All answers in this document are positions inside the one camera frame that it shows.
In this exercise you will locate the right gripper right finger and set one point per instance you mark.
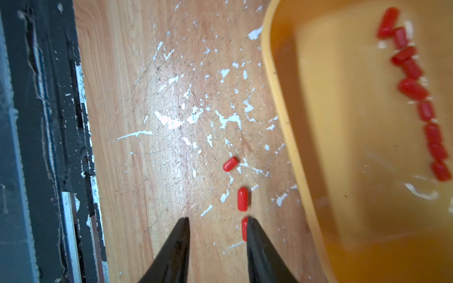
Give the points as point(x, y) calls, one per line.
point(264, 263)

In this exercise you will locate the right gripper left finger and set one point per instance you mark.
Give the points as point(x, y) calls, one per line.
point(172, 262)

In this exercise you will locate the red protection sleeve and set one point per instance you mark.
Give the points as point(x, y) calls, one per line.
point(242, 199)
point(244, 225)
point(230, 164)

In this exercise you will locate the yellow plastic tray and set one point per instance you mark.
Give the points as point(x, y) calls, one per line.
point(375, 209)

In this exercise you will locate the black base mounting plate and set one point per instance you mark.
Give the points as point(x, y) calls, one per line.
point(51, 225)

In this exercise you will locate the red sleeve in tray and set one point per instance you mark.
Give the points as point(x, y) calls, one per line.
point(387, 23)
point(412, 89)
point(441, 171)
point(433, 133)
point(426, 110)

